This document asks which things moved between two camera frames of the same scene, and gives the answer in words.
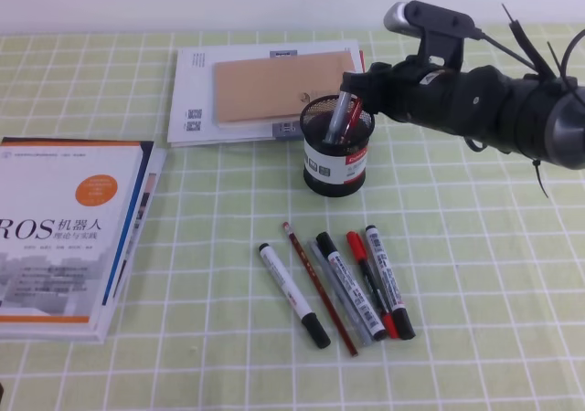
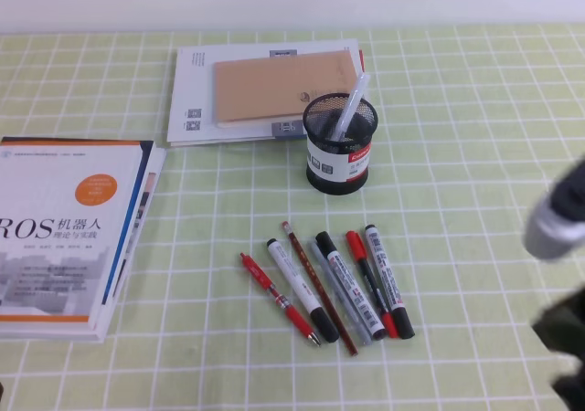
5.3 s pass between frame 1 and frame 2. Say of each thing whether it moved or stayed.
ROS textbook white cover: stayed
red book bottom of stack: stayed
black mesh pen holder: stayed
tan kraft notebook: stayed
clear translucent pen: moved
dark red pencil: stayed
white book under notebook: stayed
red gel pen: moved
